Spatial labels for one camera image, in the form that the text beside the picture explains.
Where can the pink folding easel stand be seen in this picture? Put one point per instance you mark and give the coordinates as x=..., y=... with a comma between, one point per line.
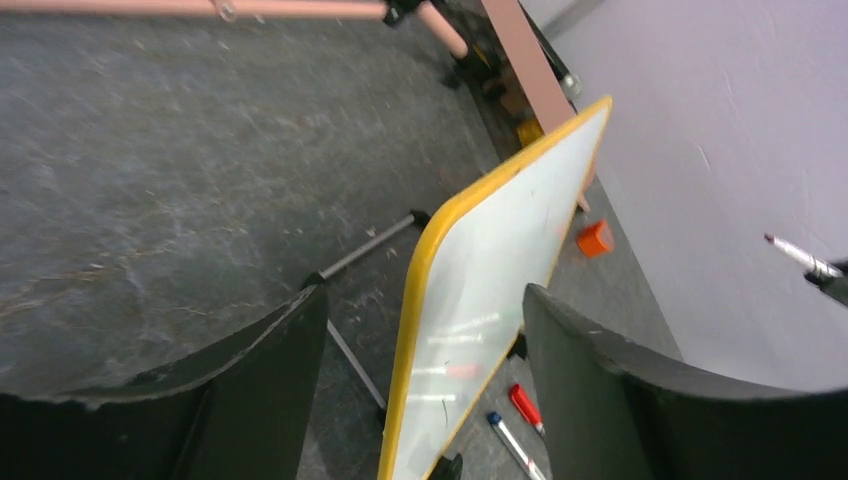
x=388, y=12

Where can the black whiteboard clip foot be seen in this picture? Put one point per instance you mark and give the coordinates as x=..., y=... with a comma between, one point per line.
x=448, y=468

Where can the purple whiteboard marker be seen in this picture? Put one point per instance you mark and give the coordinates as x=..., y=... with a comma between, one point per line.
x=818, y=268

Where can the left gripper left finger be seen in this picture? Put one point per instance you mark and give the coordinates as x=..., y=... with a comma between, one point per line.
x=236, y=409

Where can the orange semicircle block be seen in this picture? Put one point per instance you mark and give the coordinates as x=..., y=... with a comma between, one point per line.
x=596, y=239

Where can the yellow-framed whiteboard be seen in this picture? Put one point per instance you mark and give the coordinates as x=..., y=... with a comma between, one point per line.
x=462, y=302

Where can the blue whiteboard marker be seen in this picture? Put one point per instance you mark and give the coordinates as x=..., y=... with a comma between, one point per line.
x=521, y=456

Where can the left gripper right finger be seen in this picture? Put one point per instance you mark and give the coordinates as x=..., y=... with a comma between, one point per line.
x=614, y=409

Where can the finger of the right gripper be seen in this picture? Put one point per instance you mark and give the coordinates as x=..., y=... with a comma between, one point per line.
x=833, y=287

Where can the red whiteboard marker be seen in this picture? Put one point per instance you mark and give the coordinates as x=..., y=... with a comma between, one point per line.
x=526, y=408

